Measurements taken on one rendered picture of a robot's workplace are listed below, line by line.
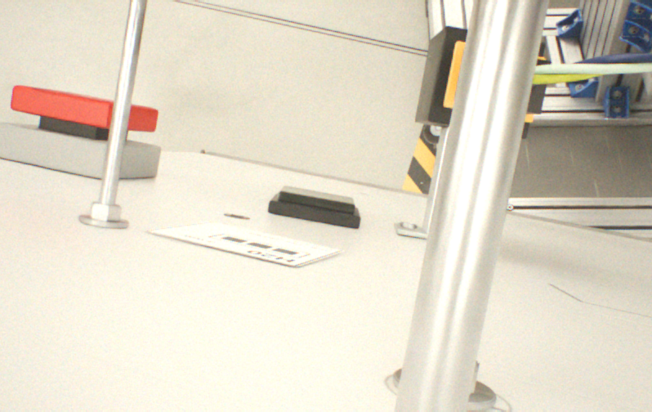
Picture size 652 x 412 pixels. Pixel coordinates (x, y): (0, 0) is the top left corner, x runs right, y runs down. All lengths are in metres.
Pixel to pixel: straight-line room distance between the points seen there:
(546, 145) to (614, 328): 1.37
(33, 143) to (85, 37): 1.91
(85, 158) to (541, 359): 0.25
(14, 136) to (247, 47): 1.78
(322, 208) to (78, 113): 0.12
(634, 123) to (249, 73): 0.92
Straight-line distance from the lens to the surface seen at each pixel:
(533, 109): 0.32
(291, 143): 1.90
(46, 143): 0.39
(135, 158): 0.40
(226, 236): 0.27
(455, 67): 0.33
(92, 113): 0.38
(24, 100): 0.40
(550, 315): 0.25
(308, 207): 0.36
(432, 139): 0.48
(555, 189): 1.55
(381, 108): 1.96
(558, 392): 0.17
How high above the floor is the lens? 1.36
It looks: 50 degrees down
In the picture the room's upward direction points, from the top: 4 degrees counter-clockwise
